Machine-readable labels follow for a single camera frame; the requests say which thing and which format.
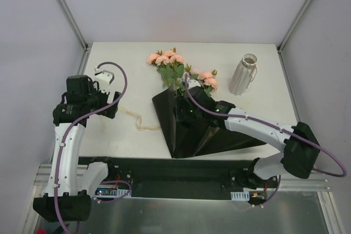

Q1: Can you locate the white cable duct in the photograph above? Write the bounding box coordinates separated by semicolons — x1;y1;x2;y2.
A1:
230;191;266;201
95;187;132;199

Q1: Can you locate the aluminium rail right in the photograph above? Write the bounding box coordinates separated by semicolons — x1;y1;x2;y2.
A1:
279;173;331;192

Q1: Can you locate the white ribbed ceramic vase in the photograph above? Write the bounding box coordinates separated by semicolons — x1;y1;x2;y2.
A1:
229;54;258;95

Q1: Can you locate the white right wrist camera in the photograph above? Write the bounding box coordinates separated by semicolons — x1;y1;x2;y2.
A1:
186;79;201;89

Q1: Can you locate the cream printed ribbon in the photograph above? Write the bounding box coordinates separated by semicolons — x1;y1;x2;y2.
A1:
118;106;161;131

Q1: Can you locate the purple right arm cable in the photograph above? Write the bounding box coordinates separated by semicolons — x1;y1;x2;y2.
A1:
184;72;347;178

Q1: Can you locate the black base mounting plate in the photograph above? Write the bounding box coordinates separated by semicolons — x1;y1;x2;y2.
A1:
78;156;283;199

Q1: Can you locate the aluminium rail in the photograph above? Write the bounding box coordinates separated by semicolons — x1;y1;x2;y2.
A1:
34;164;87;186
279;173;331;192

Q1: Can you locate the aluminium frame post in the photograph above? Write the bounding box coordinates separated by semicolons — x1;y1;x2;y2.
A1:
56;0;89;51
277;0;315;54

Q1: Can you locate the right white cable duct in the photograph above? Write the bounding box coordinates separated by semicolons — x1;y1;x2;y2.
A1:
230;191;266;201

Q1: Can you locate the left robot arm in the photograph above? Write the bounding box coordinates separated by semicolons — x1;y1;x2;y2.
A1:
33;70;118;222

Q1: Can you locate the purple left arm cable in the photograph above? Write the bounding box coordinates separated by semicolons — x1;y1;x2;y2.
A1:
53;61;131;234

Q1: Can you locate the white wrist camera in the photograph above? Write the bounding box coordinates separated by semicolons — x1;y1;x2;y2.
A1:
186;79;201;89
93;67;115;88

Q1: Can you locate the black wrapping paper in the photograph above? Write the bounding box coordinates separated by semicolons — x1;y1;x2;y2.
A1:
152;88;265;158

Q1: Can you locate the pink rose bouquet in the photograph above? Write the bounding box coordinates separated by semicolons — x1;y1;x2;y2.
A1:
146;48;218;96

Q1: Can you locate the aluminium rail left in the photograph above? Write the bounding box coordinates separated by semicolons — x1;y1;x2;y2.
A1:
34;164;87;186

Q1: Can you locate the left aluminium frame post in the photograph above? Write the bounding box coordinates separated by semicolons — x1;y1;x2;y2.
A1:
56;0;89;51

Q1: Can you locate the left white cable duct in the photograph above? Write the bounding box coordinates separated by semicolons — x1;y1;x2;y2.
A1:
95;187;132;199

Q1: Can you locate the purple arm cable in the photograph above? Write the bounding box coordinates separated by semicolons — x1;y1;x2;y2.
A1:
184;72;347;178
53;61;131;234

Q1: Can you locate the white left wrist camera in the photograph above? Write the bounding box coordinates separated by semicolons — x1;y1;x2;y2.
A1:
93;67;115;88

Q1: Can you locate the right aluminium frame post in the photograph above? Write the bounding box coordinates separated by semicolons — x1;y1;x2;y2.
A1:
277;0;315;54

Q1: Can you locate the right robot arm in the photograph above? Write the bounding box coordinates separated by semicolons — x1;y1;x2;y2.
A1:
175;87;320;187

